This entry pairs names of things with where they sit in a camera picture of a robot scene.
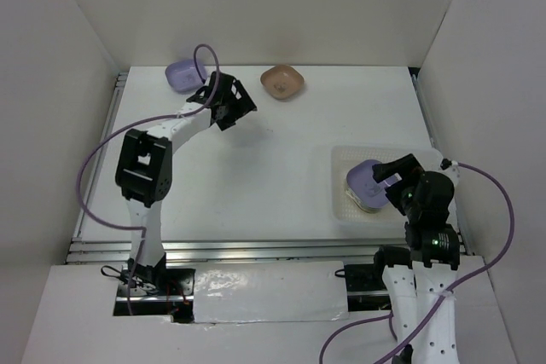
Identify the purple plate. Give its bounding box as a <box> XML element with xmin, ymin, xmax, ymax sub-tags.
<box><xmin>345</xmin><ymin>159</ymin><xmax>398</xmax><ymax>210</ymax></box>
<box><xmin>165</xmin><ymin>59</ymin><xmax>207</xmax><ymax>93</ymax></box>

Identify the brown plate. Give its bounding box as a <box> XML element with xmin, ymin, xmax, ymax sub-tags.
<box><xmin>260</xmin><ymin>65</ymin><xmax>305</xmax><ymax>101</ymax></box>

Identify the beige plate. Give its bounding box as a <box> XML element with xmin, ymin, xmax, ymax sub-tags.
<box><xmin>345</xmin><ymin>187</ymin><xmax>381</xmax><ymax>213</ymax></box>

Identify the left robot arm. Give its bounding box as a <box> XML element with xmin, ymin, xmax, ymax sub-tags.
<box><xmin>115</xmin><ymin>72</ymin><xmax>257</xmax><ymax>295</ymax></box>

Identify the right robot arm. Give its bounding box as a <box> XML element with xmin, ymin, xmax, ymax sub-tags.
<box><xmin>371</xmin><ymin>154</ymin><xmax>461</xmax><ymax>363</ymax></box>

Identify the clear plastic bin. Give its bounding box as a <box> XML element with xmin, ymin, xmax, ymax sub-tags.
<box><xmin>330</xmin><ymin>144</ymin><xmax>442</xmax><ymax>233</ymax></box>

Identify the white taped cover panel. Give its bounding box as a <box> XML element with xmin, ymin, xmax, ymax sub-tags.
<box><xmin>193</xmin><ymin>261</ymin><xmax>349</xmax><ymax>324</ymax></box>

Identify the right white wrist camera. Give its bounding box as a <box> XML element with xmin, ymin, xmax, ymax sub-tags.
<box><xmin>440</xmin><ymin>159</ymin><xmax>460</xmax><ymax>185</ymax></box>

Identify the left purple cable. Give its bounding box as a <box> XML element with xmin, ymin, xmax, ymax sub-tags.
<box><xmin>75</xmin><ymin>43</ymin><xmax>223</xmax><ymax>318</ymax></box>

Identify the aluminium table rail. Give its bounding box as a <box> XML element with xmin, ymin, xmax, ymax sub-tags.
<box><xmin>65</xmin><ymin>239</ymin><xmax>406</xmax><ymax>265</ymax></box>

